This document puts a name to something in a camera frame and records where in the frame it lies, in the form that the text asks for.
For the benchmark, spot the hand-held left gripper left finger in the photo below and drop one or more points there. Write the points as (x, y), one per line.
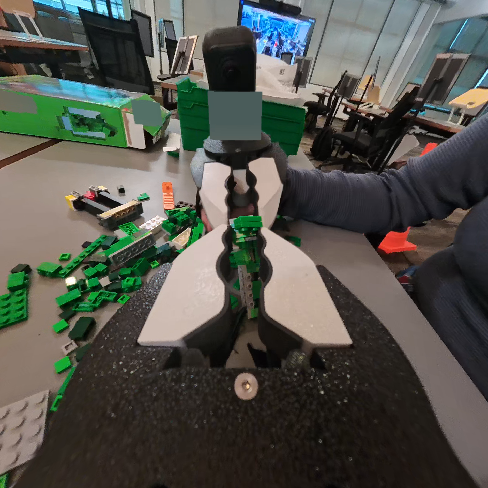
(186, 301)

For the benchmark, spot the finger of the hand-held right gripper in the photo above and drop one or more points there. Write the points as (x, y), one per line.
(268, 190)
(213, 190)

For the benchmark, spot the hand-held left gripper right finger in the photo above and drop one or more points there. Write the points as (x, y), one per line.
(301, 301)

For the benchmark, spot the green striped brick model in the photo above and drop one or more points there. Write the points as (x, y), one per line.
(246, 244)

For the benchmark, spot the person's right forearm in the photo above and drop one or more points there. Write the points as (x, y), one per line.
(362, 190)

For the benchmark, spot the grey desk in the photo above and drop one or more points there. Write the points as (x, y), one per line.
(45, 171)

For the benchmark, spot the person's right hand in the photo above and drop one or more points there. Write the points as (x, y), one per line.
(242, 212)

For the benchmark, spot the black studded plate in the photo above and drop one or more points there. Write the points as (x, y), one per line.
(185, 204)

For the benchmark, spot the tablet on stand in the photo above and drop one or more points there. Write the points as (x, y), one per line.
(185, 55)

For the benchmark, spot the orange brick separator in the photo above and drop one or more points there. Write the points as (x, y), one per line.
(168, 195)

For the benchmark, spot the white plastic bags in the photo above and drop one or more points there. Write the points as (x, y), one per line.
(274, 76)

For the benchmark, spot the cream brick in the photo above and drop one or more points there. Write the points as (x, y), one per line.
(181, 238)

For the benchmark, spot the stack of green bins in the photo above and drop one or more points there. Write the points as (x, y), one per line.
(278, 125)

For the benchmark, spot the white brick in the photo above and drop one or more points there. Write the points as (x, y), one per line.
(152, 223)

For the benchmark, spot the grey technic brick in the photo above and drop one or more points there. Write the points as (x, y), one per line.
(131, 248)

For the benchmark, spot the pile of loose green bricks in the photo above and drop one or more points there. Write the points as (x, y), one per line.
(103, 296)

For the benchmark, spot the black and yellow brick build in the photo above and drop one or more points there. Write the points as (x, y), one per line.
(110, 207)

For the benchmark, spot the black mesh office chair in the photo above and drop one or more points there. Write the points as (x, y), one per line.
(114, 49)

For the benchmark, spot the person's torso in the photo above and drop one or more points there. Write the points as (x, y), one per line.
(457, 286)

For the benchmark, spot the green studded plate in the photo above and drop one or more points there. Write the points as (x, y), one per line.
(13, 305)

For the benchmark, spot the dark wooden table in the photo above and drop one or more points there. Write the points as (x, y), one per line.
(38, 45)

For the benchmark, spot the green toy box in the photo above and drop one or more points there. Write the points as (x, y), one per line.
(23, 125)

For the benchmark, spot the light grey studded plate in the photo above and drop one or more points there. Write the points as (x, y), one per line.
(19, 427)

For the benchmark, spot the wall television screen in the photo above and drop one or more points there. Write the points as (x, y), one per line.
(282, 30)

